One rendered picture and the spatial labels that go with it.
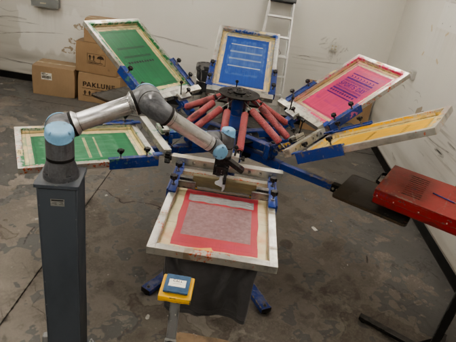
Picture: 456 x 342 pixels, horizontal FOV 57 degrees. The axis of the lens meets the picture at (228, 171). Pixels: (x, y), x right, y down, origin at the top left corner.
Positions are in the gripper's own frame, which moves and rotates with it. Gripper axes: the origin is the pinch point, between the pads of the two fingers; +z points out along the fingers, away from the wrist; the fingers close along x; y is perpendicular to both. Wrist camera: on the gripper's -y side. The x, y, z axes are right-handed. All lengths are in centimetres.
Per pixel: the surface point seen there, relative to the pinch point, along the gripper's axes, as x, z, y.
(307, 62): -413, 6, -89
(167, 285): 79, 4, 15
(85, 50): -367, 29, 218
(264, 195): 2.7, -0.6, -22.8
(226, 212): 17.5, 5.3, -3.4
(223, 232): 35.5, 5.3, -3.5
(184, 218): 28.7, 5.3, 17.3
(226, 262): 60, 3, -6
